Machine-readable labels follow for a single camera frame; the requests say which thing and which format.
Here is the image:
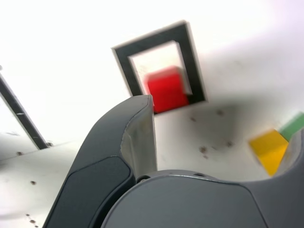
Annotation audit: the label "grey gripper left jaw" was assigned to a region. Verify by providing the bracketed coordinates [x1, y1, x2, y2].
[44, 94, 158, 228]

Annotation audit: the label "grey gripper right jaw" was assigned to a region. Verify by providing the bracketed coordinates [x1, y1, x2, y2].
[101, 128, 304, 228]

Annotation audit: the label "yellow cube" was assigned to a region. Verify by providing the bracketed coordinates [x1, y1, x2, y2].
[248, 129, 290, 177]

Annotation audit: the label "red cube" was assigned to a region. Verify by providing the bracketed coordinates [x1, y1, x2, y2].
[144, 66, 190, 114]

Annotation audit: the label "green cube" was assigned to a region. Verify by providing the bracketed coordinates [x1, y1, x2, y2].
[278, 113, 304, 142]

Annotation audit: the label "black tape square outline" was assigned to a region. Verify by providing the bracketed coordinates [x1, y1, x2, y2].
[111, 20, 209, 106]

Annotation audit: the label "black tape strip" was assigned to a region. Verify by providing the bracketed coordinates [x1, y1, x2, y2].
[0, 73, 49, 150]

